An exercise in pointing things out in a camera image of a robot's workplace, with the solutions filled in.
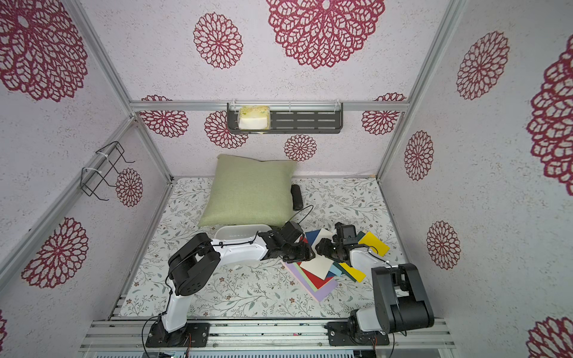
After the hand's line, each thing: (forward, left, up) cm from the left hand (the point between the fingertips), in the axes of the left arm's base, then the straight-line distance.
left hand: (310, 256), depth 88 cm
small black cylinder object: (+27, +4, -2) cm, 27 cm away
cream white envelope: (-3, -4, -2) cm, 5 cm away
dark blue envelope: (+11, -2, -3) cm, 12 cm away
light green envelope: (-6, +3, -3) cm, 7 cm away
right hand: (+6, -5, -2) cm, 7 cm away
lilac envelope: (-14, -2, -3) cm, 14 cm away
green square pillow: (+26, +27, +9) cm, 39 cm away
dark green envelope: (+11, -23, -2) cm, 25 cm away
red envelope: (-8, -2, -3) cm, 9 cm away
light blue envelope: (-4, -10, -3) cm, 11 cm away
